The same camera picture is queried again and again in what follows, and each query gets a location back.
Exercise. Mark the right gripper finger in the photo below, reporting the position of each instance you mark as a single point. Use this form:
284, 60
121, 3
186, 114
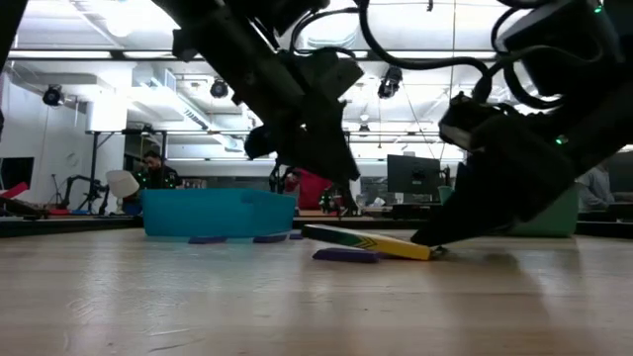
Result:
494, 198

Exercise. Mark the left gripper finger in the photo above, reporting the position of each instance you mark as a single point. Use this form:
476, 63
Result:
331, 158

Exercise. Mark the yellow green crayon box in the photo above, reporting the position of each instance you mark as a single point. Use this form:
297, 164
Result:
376, 242

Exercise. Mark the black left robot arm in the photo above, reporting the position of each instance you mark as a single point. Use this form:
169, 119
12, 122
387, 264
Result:
227, 44

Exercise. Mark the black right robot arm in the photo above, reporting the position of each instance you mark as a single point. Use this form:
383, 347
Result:
593, 49

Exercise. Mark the black background robot arm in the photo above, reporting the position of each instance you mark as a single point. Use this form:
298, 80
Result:
93, 195

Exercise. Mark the person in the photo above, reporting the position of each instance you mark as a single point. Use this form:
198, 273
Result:
314, 190
158, 175
596, 190

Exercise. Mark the green plastic bin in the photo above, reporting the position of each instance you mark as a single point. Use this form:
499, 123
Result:
554, 220

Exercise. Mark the black ceiling spotlight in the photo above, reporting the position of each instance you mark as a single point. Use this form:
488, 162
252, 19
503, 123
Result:
390, 81
53, 95
219, 89

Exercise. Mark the black computer monitor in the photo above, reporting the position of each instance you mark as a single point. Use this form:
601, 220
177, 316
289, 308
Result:
622, 175
413, 173

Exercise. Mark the blue plastic bin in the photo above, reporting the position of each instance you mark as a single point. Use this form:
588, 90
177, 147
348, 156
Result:
217, 212

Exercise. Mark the white lamp head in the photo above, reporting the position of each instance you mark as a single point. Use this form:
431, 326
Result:
122, 184

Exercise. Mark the red background bar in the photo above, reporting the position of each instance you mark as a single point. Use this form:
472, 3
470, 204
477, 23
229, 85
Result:
14, 191

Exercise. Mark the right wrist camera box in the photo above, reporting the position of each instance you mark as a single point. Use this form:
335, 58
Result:
462, 121

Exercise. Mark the black background rack frame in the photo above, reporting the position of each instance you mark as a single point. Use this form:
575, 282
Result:
94, 168

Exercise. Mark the black aluminium table frame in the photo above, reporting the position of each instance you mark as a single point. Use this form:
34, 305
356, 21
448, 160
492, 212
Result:
69, 225

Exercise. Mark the black wall screen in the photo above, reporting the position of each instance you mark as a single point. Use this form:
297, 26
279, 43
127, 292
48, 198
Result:
17, 173

